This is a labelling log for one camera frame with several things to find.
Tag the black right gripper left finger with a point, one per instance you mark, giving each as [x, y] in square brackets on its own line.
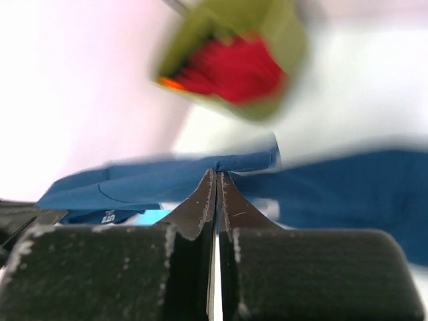
[160, 272]

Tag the red t shirt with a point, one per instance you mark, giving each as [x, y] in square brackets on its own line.
[238, 71]

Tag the navy blue t shirt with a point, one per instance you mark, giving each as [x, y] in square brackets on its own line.
[376, 188]

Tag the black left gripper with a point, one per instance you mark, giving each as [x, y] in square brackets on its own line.
[16, 217]

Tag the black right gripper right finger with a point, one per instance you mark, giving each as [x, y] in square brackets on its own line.
[272, 273]

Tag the orange garment in bin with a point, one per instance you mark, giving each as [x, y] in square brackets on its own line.
[170, 83]

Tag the folded turquoise t shirt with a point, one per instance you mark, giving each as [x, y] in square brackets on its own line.
[150, 217]

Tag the olive green plastic bin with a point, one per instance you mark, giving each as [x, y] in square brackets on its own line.
[277, 22]

